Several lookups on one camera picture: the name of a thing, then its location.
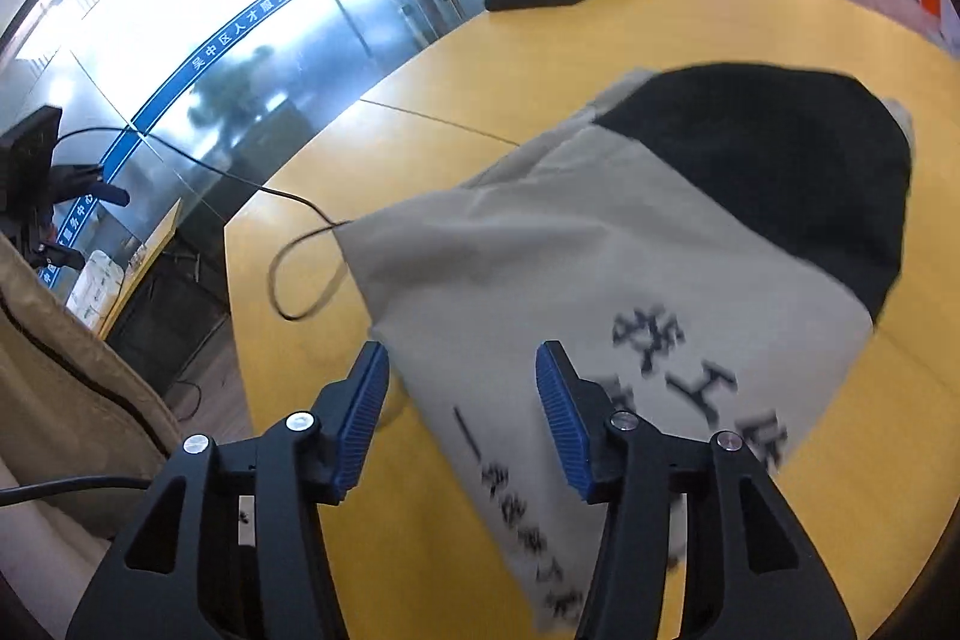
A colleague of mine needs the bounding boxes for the beige and black jacket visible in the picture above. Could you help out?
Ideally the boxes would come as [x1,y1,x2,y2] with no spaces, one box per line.
[337,64,914,630]

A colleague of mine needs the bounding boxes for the operator's beige coat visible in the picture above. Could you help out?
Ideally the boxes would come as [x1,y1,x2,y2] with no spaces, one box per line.
[2,242,181,638]

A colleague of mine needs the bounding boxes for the black cable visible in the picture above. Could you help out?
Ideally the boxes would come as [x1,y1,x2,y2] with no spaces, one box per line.
[52,125,355,323]

